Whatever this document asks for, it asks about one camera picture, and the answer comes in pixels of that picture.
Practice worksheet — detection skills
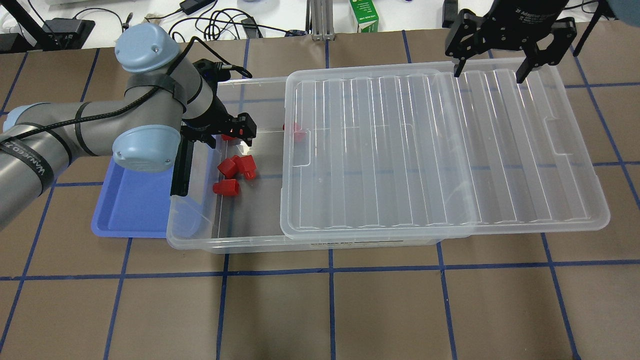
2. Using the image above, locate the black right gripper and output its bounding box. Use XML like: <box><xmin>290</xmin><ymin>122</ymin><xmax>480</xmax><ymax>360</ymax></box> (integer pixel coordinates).
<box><xmin>445</xmin><ymin>0</ymin><xmax>578</xmax><ymax>84</ymax></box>

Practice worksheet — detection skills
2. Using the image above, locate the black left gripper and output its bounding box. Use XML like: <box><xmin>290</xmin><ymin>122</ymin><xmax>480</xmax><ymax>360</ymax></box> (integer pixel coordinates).
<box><xmin>180</xmin><ymin>59</ymin><xmax>258</xmax><ymax>150</ymax></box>

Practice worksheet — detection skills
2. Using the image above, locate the clear plastic box lid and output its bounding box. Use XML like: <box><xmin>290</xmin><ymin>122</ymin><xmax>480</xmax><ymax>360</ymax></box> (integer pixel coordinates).
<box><xmin>279</xmin><ymin>58</ymin><xmax>611</xmax><ymax>242</ymax></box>

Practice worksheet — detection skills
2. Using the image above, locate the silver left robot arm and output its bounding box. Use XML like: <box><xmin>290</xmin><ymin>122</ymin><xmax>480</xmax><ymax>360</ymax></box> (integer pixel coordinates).
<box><xmin>0</xmin><ymin>23</ymin><xmax>257</xmax><ymax>228</ymax></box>

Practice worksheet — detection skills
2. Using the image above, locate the clear plastic storage box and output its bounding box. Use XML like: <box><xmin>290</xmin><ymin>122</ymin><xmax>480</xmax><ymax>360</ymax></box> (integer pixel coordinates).
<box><xmin>165</xmin><ymin>76</ymin><xmax>476</xmax><ymax>254</ymax></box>

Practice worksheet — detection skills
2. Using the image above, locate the red block under lid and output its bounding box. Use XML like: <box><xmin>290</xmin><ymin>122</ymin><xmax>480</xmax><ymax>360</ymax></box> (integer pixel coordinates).
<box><xmin>282</xmin><ymin>123</ymin><xmax>307</xmax><ymax>144</ymax></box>

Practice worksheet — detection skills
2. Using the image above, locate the blue plastic tray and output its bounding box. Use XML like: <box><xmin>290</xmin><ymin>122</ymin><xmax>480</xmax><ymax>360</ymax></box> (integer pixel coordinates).
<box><xmin>91</xmin><ymin>161</ymin><xmax>202</xmax><ymax>239</ymax></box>

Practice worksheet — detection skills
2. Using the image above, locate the black power adapter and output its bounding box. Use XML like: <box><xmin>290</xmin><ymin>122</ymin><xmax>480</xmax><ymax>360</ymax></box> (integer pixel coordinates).
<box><xmin>179</xmin><ymin>0</ymin><xmax>217</xmax><ymax>15</ymax></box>

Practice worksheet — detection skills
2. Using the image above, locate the green milk carton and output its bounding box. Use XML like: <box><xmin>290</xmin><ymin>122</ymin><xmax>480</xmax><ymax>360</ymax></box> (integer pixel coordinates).
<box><xmin>348</xmin><ymin>0</ymin><xmax>380</xmax><ymax>34</ymax></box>

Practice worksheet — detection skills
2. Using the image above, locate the black box handle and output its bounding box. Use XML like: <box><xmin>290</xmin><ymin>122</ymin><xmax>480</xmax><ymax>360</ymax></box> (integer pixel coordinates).
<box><xmin>170</xmin><ymin>138</ymin><xmax>194</xmax><ymax>197</ymax></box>

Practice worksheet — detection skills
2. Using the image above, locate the aluminium frame post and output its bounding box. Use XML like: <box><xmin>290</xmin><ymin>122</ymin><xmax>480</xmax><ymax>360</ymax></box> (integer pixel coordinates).
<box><xmin>305</xmin><ymin>0</ymin><xmax>335</xmax><ymax>41</ymax></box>

